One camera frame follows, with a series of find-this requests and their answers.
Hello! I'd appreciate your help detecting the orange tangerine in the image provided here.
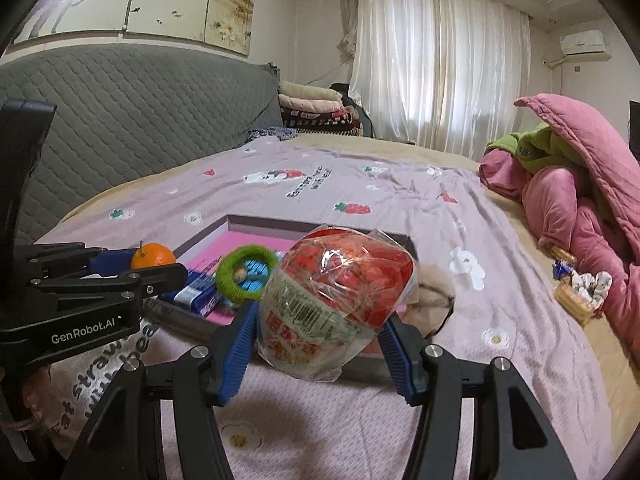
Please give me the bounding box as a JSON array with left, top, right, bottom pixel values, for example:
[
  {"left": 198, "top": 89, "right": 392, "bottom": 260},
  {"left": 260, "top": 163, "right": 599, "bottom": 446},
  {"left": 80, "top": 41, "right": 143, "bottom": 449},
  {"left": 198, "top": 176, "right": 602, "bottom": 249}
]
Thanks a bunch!
[{"left": 130, "top": 243, "right": 177, "bottom": 270}]

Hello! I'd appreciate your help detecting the blue snack packet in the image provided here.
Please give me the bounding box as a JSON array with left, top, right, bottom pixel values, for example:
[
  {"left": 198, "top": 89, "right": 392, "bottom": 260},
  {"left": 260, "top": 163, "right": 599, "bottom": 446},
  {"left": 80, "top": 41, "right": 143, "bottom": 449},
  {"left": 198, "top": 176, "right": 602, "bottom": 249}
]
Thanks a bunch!
[{"left": 171, "top": 271, "right": 221, "bottom": 318}]

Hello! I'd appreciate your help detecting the red white egg toy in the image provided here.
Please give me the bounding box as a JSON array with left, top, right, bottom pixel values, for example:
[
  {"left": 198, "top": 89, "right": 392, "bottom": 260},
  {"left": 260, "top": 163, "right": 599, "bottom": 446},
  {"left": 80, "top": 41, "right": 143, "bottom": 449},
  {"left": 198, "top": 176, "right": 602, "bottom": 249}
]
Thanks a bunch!
[{"left": 257, "top": 226, "right": 418, "bottom": 382}]

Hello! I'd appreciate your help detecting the beige sheer scrunchie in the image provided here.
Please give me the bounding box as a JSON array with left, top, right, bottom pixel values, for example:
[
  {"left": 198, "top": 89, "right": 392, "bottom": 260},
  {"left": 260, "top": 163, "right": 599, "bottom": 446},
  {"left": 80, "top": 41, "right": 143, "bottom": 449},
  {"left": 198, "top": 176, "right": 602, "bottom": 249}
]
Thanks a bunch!
[{"left": 401, "top": 263, "right": 456, "bottom": 338}]

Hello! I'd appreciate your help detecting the pink blue children's book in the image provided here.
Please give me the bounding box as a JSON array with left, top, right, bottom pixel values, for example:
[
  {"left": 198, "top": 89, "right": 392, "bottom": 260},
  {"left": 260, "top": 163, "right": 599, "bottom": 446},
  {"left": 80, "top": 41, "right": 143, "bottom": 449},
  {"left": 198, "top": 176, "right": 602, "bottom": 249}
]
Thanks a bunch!
[{"left": 184, "top": 230, "right": 396, "bottom": 359}]

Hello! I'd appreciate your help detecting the brown walnut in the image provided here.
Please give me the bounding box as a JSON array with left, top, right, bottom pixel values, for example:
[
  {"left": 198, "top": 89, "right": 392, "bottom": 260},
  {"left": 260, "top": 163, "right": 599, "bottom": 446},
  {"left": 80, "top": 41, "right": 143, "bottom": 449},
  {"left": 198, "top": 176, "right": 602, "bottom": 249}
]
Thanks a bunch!
[{"left": 233, "top": 266, "right": 247, "bottom": 283}]

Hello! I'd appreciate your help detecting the pink strawberry print blanket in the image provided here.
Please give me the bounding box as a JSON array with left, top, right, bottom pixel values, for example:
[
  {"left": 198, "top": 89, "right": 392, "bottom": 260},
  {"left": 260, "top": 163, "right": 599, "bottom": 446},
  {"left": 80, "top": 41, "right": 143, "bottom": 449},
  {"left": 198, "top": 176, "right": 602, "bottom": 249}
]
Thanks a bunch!
[{"left": 46, "top": 138, "right": 614, "bottom": 479}]

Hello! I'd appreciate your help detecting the grey quilted headboard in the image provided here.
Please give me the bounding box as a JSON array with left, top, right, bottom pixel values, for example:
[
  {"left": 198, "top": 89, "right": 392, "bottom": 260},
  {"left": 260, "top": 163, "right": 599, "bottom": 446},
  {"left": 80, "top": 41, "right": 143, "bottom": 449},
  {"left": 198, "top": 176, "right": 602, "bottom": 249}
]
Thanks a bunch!
[{"left": 1, "top": 44, "right": 282, "bottom": 243}]

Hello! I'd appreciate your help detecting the small blue snack wrapper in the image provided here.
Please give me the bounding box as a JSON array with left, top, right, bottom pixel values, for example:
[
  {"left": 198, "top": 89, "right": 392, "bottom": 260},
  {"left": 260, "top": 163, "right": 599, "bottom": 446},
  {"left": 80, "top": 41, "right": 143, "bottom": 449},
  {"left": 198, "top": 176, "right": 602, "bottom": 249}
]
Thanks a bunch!
[{"left": 552, "top": 259, "right": 574, "bottom": 281}]

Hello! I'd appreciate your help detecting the stack of folded blankets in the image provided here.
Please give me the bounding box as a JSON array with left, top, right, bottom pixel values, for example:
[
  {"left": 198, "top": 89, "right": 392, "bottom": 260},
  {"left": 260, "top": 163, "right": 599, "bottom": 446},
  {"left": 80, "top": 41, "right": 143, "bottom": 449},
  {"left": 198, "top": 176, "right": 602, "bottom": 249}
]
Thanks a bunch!
[{"left": 278, "top": 81, "right": 373, "bottom": 138}]

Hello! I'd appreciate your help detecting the pink quilted duvet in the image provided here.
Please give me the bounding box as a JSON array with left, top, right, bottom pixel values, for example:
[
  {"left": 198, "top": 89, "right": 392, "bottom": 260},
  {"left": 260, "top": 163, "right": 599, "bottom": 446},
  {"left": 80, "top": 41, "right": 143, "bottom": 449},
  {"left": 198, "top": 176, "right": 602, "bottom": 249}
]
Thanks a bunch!
[{"left": 478, "top": 93, "right": 639, "bottom": 360}]

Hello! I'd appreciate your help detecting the green blanket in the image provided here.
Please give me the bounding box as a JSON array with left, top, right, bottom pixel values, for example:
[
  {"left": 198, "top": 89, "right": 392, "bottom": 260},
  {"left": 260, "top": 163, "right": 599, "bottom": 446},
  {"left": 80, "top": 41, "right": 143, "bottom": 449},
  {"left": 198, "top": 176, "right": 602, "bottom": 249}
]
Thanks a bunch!
[{"left": 485, "top": 122, "right": 586, "bottom": 174}]

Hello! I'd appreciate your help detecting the white sheer curtain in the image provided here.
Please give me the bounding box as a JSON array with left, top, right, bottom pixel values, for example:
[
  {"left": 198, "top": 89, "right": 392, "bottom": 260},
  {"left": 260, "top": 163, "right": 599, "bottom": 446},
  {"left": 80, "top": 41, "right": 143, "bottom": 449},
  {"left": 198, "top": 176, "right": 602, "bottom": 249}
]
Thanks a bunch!
[{"left": 349, "top": 0, "right": 532, "bottom": 160}]

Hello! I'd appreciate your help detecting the white air conditioner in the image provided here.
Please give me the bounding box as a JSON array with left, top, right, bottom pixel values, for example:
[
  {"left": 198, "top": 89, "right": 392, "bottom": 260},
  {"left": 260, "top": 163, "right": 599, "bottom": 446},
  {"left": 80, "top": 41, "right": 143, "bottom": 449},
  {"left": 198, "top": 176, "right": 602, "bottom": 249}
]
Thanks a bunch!
[{"left": 542, "top": 29, "right": 611, "bottom": 70}]

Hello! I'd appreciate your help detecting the floral wall painting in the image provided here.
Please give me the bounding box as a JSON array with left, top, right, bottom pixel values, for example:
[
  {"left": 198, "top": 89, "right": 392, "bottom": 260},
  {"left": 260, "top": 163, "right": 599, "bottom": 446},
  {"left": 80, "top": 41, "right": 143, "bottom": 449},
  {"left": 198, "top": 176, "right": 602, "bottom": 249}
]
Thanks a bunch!
[{"left": 14, "top": 0, "right": 254, "bottom": 56}]

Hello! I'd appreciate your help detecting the black wall television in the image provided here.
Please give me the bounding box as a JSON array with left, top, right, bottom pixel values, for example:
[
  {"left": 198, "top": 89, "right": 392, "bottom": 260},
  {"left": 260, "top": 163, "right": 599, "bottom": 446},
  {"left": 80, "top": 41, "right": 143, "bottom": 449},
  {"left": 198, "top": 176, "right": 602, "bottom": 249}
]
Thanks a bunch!
[{"left": 628, "top": 101, "right": 640, "bottom": 160}]

